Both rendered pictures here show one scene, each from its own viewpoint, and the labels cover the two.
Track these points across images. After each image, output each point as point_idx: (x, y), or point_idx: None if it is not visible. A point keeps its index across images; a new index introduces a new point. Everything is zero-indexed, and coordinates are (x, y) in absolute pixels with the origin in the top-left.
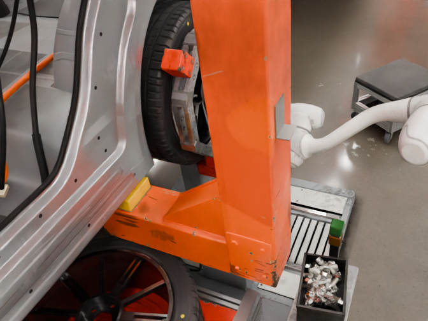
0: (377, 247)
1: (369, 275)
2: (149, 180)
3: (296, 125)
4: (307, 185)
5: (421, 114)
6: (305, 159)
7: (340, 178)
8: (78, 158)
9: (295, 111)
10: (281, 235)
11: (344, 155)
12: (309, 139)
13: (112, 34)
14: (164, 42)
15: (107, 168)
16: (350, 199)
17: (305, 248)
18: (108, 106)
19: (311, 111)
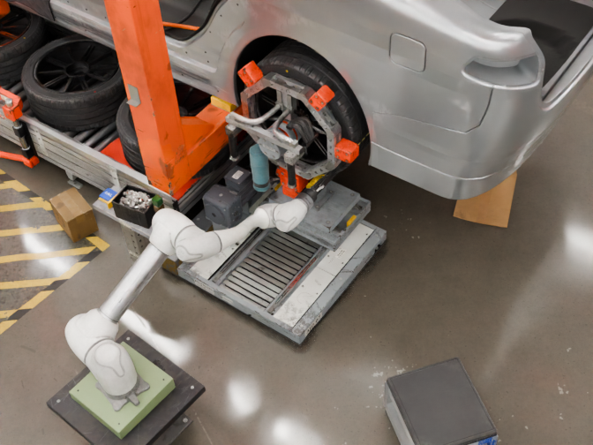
0: (236, 343)
1: (211, 326)
2: (388, 184)
3: (277, 206)
4: (322, 299)
5: (179, 216)
6: (382, 322)
7: (338, 345)
8: (191, 46)
9: (288, 202)
10: (151, 162)
11: (377, 363)
12: (259, 214)
13: (228, 22)
14: (264, 61)
15: (200, 67)
16: (288, 328)
17: (246, 281)
18: (216, 47)
19: (281, 211)
